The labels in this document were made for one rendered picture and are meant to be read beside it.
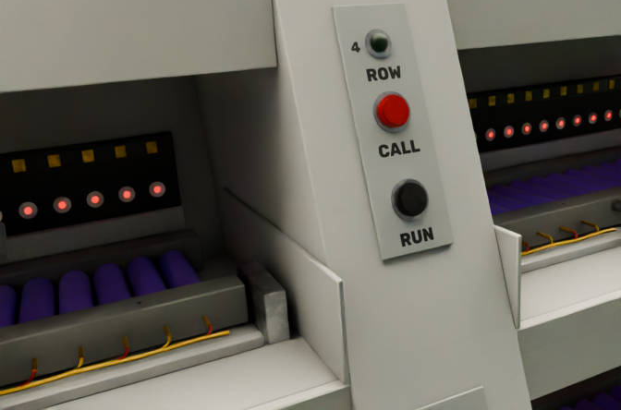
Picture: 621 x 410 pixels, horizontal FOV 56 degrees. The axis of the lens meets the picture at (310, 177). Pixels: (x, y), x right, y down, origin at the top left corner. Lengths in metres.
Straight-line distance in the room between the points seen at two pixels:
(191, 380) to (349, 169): 0.12
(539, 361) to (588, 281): 0.07
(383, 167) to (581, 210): 0.20
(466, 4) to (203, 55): 0.15
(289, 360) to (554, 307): 0.15
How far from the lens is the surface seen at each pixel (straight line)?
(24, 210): 0.41
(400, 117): 0.28
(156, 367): 0.30
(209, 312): 0.32
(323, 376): 0.28
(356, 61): 0.28
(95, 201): 0.41
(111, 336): 0.31
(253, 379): 0.28
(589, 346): 0.36
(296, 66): 0.27
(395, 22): 0.30
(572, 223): 0.44
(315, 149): 0.26
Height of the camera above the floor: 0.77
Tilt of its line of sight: 3 degrees up
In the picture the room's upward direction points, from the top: 11 degrees counter-clockwise
